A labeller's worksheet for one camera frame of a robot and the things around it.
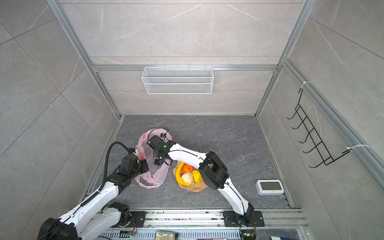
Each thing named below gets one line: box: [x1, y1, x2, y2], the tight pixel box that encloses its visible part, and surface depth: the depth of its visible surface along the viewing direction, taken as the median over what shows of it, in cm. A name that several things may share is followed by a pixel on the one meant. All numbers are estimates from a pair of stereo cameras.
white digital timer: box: [255, 179, 285, 196], surface depth 82 cm
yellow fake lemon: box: [192, 169, 203, 183], surface depth 84 cm
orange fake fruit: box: [182, 164, 194, 174], surface depth 87 cm
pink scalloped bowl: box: [173, 160, 208, 193], surface depth 81 cm
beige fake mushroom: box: [181, 171, 195, 185], surface depth 81 cm
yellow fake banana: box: [175, 161, 191, 187], surface depth 83 cm
